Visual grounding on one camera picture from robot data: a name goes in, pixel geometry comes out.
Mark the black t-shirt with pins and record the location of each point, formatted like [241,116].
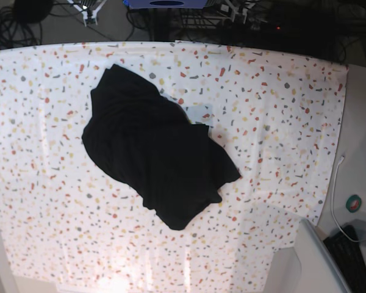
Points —
[140,138]

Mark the terrazzo pattern tablecloth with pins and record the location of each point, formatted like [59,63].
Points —
[64,221]

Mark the green tape roll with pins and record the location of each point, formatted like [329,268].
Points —
[353,203]

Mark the grey laptop lid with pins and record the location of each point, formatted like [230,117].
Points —
[319,272]

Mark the black keyboard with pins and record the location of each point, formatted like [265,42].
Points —
[348,257]

